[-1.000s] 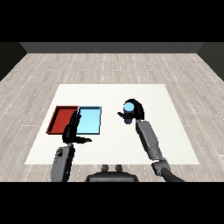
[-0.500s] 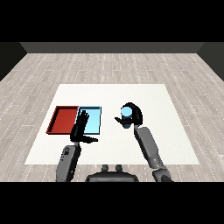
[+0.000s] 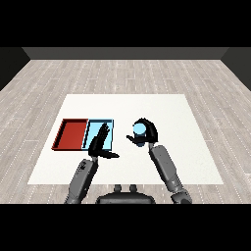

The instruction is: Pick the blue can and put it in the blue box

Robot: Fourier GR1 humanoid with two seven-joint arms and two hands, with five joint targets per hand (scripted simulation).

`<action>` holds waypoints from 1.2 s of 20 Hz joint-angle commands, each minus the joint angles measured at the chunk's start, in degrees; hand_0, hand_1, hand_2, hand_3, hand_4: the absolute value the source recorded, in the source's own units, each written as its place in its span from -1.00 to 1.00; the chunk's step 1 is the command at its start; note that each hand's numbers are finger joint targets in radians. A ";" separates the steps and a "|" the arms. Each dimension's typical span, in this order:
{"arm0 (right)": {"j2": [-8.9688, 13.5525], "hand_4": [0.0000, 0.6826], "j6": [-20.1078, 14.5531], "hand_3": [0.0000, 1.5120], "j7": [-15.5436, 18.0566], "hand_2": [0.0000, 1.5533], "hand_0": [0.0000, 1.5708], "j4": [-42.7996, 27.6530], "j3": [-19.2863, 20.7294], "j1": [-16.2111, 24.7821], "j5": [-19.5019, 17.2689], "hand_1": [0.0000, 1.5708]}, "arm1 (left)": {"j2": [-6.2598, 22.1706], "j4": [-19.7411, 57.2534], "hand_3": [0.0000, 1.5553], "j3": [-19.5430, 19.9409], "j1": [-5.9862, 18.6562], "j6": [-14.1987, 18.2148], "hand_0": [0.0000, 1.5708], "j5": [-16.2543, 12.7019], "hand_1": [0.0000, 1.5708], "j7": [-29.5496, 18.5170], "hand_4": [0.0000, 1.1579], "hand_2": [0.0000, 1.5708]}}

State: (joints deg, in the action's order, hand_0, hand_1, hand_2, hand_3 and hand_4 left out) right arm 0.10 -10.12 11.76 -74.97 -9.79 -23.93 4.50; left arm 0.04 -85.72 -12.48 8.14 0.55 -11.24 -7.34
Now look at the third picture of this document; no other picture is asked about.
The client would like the dark grey robot body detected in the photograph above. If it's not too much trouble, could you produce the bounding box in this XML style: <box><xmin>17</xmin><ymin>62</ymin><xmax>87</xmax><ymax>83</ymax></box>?
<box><xmin>95</xmin><ymin>184</ymin><xmax>157</xmax><ymax>205</ymax></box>

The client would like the red shallow open box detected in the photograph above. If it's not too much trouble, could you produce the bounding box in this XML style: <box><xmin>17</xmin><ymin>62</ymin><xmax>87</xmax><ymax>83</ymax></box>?
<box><xmin>51</xmin><ymin>118</ymin><xmax>90</xmax><ymax>152</ymax></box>

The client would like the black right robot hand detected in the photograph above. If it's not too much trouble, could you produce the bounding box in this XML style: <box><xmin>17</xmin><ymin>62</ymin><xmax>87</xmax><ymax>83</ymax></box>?
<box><xmin>125</xmin><ymin>118</ymin><xmax>159</xmax><ymax>146</ymax></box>

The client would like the small blue can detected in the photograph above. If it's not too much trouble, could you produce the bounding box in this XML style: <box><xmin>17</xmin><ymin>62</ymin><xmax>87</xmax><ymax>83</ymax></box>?
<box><xmin>132</xmin><ymin>122</ymin><xmax>147</xmax><ymax>148</ymax></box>

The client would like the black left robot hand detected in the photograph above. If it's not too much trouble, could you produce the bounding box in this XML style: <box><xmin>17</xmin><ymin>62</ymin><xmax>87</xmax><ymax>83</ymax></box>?
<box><xmin>87</xmin><ymin>123</ymin><xmax>121</xmax><ymax>160</ymax></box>

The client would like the light blue shallow open box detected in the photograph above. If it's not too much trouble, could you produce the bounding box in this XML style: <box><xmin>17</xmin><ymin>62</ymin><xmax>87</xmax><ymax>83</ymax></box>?
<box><xmin>80</xmin><ymin>118</ymin><xmax>115</xmax><ymax>151</ymax></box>

